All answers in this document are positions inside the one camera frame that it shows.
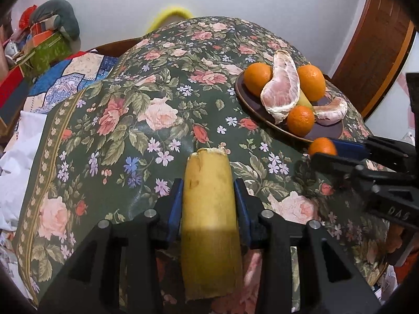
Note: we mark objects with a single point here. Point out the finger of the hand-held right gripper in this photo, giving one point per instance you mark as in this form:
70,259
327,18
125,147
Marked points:
348,147
330,163

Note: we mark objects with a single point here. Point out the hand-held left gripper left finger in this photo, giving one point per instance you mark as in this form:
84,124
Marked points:
175,209

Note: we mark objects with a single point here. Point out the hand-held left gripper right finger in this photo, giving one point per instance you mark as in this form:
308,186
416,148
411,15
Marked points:
241,209

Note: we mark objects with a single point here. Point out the small tangerine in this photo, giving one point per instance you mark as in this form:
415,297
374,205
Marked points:
320,145
301,121

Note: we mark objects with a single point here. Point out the dark brown plate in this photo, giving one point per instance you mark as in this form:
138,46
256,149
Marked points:
324,132

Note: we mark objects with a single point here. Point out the yellow banana piece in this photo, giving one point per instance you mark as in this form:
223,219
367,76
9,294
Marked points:
209,202

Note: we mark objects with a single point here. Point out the small peeled pomelo segment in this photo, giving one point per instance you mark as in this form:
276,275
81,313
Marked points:
332,109

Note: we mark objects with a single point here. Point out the large orange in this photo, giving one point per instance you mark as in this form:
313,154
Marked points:
312,81
257,78

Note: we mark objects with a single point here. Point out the large peeled pomelo segment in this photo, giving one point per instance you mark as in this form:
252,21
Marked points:
281,88

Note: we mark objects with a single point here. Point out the brown wooden door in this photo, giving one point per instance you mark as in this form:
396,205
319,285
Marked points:
379,39

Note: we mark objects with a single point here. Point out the floral green tablecloth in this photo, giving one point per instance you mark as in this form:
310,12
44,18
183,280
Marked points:
147,88

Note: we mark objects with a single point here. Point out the white cloth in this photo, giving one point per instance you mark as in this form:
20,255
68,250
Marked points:
19,157

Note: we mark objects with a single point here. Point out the blue patchwork quilt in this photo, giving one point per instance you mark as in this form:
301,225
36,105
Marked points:
75,72

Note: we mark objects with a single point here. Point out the yellow curved chair back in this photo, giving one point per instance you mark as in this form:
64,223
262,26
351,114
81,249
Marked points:
170,11

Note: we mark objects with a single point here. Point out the green cardboard box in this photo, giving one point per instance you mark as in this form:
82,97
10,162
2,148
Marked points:
49,52

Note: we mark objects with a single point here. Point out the orange box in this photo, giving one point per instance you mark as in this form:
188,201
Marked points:
42,36

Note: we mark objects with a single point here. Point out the red plastic bag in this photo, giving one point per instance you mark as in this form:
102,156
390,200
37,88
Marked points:
27,14

